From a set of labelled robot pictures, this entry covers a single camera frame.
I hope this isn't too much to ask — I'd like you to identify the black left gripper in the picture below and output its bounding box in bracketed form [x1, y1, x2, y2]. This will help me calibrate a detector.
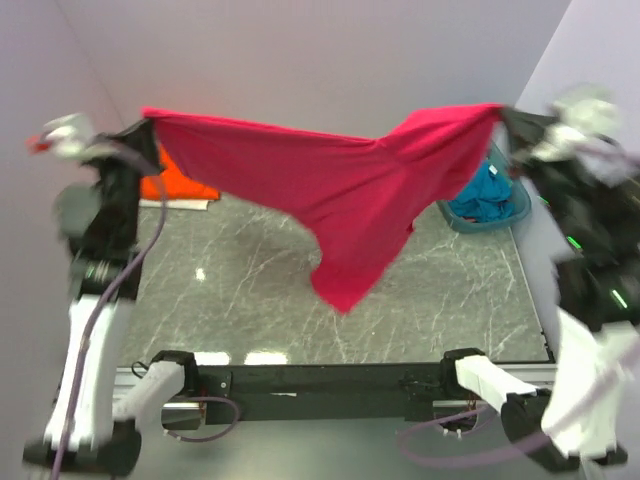
[82, 116, 166, 242]

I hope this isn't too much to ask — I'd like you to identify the pink t shirt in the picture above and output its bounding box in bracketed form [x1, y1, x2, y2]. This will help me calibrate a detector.
[142, 103, 501, 313]

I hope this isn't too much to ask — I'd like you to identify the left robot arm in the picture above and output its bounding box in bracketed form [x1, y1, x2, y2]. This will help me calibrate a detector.
[23, 113, 200, 479]

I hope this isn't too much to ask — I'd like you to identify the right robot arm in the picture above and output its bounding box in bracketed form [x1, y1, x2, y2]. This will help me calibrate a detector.
[438, 100, 639, 473]

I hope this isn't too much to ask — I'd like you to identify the teal plastic basket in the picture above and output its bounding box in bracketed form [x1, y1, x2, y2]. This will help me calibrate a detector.
[436, 143, 531, 234]

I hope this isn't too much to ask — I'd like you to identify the orange folded t shirt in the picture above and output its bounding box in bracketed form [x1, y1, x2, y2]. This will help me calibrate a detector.
[158, 146, 220, 201]

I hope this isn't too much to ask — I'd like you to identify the blue t shirt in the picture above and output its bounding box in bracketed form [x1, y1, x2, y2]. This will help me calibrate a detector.
[448, 160, 514, 223]

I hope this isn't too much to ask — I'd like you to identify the white foam pad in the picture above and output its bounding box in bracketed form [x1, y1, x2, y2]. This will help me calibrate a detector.
[139, 199, 209, 211]

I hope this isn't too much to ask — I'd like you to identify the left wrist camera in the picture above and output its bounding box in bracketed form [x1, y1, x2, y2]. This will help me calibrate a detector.
[27, 113, 97, 161]

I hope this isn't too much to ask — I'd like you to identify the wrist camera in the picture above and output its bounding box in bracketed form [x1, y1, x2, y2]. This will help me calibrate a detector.
[27, 113, 97, 161]
[531, 84, 621, 162]

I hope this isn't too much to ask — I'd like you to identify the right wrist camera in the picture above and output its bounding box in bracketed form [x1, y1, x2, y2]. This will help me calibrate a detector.
[531, 84, 621, 162]

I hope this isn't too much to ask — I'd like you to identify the aluminium frame rail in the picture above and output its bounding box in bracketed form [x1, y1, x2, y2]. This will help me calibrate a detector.
[113, 362, 187, 411]

